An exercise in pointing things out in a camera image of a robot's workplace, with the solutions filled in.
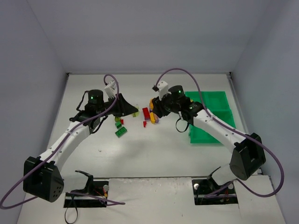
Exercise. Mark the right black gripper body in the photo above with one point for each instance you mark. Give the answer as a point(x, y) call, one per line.
point(158, 107)

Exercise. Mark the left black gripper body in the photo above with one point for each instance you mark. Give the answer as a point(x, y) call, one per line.
point(117, 105)

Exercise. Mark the lime curved lego brick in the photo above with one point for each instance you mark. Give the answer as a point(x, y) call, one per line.
point(136, 114)

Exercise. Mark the orange yellow curved lego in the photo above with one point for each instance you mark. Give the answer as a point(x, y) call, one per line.
point(151, 106)

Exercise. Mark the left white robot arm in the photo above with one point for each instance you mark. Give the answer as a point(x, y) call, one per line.
point(42, 174)

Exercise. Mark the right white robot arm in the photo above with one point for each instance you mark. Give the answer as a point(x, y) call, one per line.
point(247, 154)

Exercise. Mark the green flat lego plate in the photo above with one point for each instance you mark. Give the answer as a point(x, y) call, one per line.
point(120, 132)

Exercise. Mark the red rectangular lego brick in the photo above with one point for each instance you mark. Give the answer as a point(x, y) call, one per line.
point(146, 113)

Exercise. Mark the yellow curved lego brick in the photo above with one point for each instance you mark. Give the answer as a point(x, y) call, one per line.
point(153, 118)

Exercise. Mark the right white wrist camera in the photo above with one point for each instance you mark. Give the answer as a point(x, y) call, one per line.
point(162, 88)

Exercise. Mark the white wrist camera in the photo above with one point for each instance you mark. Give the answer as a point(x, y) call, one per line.
point(111, 89)
point(162, 88)

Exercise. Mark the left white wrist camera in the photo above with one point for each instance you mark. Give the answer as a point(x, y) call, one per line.
point(111, 89)

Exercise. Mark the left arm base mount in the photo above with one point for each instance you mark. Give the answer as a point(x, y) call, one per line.
point(93, 191)

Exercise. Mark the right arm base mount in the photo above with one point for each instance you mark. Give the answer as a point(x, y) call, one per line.
point(206, 192)

